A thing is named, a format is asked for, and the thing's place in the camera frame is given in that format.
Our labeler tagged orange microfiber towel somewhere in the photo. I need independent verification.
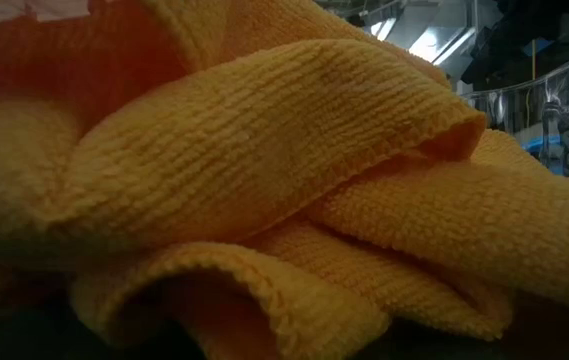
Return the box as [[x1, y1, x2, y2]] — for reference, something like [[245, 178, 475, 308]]
[[0, 0, 569, 360]]

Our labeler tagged clear plastic bin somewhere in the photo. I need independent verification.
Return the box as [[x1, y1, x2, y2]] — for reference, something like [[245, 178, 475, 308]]
[[463, 42, 569, 177]]

